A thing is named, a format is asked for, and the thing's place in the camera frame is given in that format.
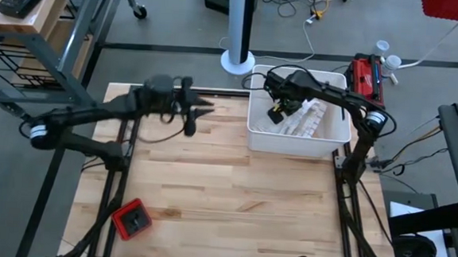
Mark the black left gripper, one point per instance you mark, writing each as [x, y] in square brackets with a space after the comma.
[157, 96]

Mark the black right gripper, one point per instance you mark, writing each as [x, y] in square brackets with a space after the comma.
[289, 88]

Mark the white towel with brown stripes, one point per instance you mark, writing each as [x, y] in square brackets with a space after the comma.
[305, 117]

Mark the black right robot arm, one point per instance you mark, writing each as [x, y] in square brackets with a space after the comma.
[357, 112]

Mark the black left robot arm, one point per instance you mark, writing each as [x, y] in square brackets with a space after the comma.
[82, 119]

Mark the white perforated plastic basket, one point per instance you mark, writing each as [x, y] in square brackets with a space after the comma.
[332, 139]

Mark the red black tool case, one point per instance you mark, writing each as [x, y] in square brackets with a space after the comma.
[365, 79]

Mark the tower fan with round base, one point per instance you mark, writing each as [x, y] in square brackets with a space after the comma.
[239, 25]

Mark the yellow plug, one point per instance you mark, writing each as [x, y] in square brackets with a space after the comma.
[317, 14]

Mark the black caster wheel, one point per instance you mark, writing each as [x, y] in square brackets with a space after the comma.
[139, 11]

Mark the white plastic cup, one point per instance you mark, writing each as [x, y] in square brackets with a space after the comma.
[381, 47]

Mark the white plastic bottle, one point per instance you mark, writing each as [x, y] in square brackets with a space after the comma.
[392, 63]

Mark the red black square device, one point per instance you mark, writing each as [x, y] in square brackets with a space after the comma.
[132, 220]

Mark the white paper sheet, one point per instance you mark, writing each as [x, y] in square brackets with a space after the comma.
[401, 208]

